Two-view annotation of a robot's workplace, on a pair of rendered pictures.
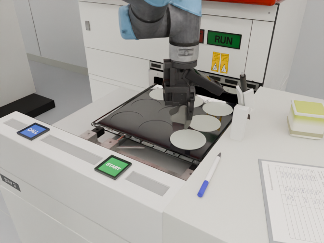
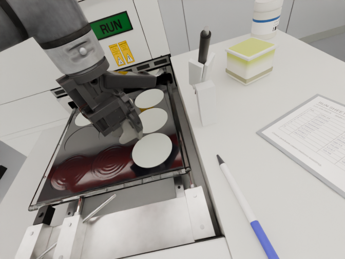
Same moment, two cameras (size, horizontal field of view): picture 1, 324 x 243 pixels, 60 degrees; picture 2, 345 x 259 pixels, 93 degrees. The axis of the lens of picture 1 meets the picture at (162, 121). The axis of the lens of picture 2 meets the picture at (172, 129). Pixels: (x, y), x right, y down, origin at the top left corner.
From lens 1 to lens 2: 0.42 m
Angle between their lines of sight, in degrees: 25
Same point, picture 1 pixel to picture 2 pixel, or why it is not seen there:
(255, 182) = (290, 166)
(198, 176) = (231, 215)
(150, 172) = not seen: outside the picture
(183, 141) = (151, 155)
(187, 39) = (67, 24)
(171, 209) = not seen: outside the picture
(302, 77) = not seen: hidden behind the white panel
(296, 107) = (241, 53)
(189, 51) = (85, 45)
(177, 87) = (103, 106)
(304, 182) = (326, 128)
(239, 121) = (209, 103)
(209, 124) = (155, 118)
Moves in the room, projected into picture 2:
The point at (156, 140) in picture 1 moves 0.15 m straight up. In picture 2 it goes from (121, 174) to (79, 131)
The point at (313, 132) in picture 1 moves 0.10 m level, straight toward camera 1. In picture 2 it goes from (264, 70) to (293, 96)
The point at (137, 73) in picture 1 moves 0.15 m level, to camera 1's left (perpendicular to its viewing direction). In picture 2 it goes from (48, 109) to (8, 131)
